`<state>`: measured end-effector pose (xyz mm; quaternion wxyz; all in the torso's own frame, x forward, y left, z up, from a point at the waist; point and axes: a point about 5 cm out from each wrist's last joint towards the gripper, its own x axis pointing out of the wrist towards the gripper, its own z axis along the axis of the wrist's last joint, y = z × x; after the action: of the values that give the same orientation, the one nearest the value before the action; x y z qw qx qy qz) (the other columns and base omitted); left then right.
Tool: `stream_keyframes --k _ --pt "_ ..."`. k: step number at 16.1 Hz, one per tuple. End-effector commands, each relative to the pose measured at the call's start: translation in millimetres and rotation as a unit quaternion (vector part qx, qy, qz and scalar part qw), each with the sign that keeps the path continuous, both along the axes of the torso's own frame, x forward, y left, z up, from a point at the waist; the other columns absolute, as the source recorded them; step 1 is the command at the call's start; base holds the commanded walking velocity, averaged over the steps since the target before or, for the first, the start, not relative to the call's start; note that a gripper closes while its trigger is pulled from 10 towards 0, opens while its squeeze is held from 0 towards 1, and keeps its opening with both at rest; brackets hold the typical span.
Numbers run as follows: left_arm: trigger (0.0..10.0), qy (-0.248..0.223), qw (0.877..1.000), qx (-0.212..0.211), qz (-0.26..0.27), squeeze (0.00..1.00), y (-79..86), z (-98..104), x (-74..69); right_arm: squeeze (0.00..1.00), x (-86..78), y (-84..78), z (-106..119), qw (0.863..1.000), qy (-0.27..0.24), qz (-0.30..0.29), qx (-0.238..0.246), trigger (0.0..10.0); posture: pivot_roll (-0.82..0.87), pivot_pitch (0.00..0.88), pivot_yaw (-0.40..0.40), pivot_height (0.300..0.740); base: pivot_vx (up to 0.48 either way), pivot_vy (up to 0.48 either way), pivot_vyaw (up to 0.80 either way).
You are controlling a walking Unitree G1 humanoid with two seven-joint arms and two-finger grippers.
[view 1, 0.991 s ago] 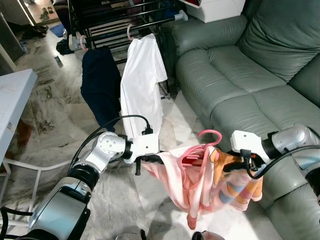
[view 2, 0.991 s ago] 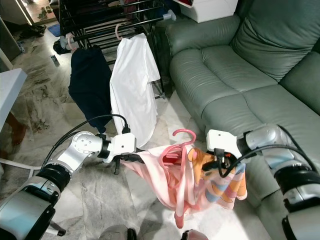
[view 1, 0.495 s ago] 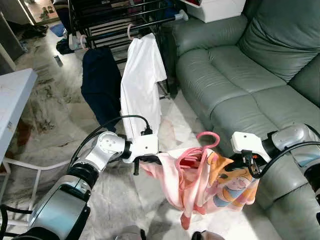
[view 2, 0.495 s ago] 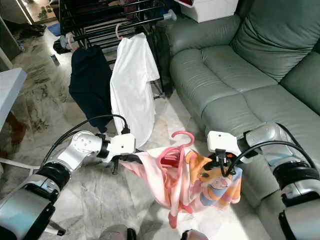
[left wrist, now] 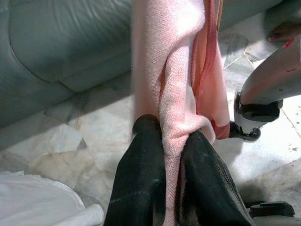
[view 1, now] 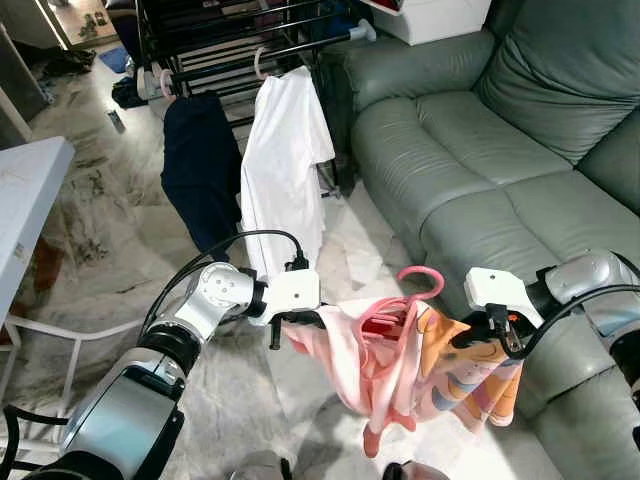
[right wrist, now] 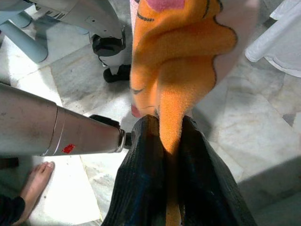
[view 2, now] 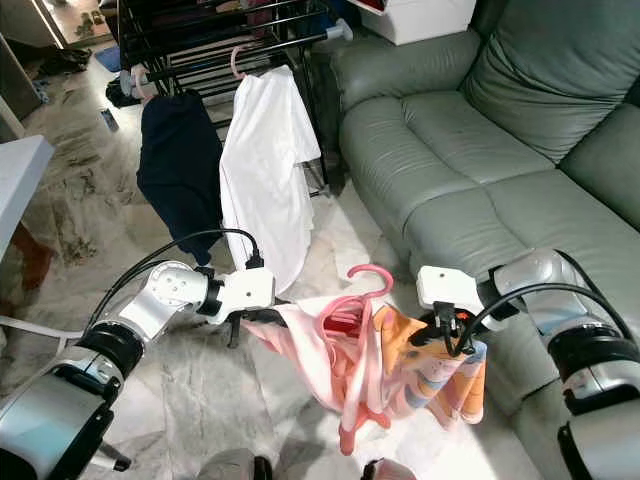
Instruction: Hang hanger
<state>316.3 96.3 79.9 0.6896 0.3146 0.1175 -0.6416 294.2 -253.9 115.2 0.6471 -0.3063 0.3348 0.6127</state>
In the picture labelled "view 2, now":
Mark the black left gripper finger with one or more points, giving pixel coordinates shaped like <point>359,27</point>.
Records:
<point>263,318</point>

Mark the pink cartoon print garment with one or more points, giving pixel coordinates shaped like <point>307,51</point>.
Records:
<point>320,360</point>

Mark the black garment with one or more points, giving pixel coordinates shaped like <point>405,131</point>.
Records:
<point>180,160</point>

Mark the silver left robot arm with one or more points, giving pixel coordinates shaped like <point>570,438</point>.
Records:
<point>170,295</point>

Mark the grey left robot leg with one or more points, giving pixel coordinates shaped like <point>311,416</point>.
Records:
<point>235,470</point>

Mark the grey robot leg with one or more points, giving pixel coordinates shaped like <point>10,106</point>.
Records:
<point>235,470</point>
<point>385,472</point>

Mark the grey right robot leg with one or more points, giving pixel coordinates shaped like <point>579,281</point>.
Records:
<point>385,472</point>

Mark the white shirt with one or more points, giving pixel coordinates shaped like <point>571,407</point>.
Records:
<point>265,150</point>

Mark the grey-green leather sofa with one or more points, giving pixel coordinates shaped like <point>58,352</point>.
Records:
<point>490,150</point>

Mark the black metal drying rack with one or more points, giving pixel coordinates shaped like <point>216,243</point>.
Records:
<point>300,42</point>

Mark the blue floor mat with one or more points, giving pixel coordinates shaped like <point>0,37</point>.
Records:
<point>107,58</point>

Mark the white box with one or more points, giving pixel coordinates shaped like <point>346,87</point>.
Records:
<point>420,20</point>

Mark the dark cloth heap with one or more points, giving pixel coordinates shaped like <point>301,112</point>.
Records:
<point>65,62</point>

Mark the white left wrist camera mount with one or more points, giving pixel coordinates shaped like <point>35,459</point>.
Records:
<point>248,295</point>

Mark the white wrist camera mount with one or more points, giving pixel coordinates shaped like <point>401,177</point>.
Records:
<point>248,295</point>
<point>445,285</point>

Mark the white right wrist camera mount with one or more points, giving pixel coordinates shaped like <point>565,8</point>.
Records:
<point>445,285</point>

